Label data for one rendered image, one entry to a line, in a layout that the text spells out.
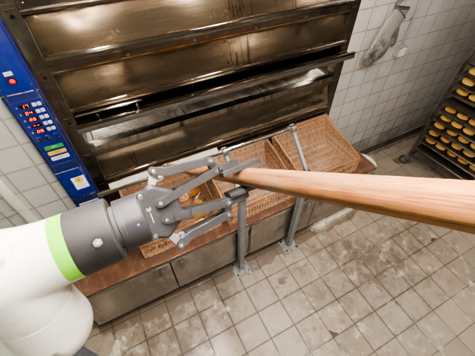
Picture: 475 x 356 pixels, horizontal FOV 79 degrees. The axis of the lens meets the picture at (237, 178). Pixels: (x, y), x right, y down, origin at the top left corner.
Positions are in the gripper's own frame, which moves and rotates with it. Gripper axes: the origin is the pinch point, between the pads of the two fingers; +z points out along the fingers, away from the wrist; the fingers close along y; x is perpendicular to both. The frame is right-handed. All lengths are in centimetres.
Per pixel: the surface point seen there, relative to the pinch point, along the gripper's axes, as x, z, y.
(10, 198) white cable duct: -154, -81, -9
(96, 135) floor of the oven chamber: -151, -26, -28
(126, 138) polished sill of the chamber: -144, -10, -21
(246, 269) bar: -173, 42, 107
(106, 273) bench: -149, -51, 53
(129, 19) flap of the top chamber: -102, 9, -69
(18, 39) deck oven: -103, -38, -69
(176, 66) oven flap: -120, 27, -49
